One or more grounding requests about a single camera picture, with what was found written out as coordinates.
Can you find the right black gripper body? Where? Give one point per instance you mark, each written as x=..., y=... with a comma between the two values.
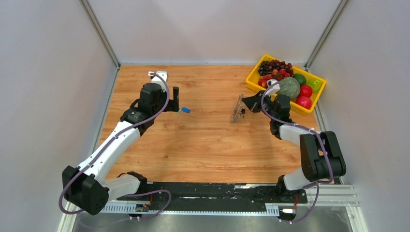
x=267, y=107

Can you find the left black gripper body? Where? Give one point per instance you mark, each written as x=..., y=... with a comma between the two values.
x=171, y=106

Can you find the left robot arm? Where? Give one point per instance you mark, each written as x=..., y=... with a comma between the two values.
x=85, y=185

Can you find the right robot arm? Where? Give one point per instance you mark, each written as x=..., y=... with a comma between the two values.
x=321, y=156

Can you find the blue tag key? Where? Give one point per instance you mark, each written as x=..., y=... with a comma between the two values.
x=183, y=110

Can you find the yellow plastic bin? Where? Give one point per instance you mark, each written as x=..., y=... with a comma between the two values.
x=253, y=78

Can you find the green netted melon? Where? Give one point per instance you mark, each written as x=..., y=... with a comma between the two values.
x=290, y=87

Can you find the red apple lower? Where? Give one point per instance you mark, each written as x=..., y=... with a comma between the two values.
x=304, y=102

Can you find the red apple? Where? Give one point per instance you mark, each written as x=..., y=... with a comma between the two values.
x=306, y=91
x=304, y=102

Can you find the red cherry bunch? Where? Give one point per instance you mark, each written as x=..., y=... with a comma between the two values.
x=275, y=75

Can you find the red apple upper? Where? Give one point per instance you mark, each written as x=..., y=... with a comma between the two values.
x=306, y=91

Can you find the dark grape bunch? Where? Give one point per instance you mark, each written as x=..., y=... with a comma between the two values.
x=268, y=67

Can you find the dark green lime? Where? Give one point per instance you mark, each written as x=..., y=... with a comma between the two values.
x=300, y=78

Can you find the light green apple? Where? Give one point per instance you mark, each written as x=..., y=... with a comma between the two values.
x=314, y=84

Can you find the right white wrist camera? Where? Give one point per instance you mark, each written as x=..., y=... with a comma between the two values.
x=272, y=87

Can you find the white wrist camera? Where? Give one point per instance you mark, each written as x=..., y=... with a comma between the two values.
x=272, y=87
x=160, y=78

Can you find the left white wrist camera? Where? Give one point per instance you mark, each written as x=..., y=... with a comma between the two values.
x=160, y=78

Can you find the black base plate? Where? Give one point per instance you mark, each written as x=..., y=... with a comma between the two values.
x=216, y=197

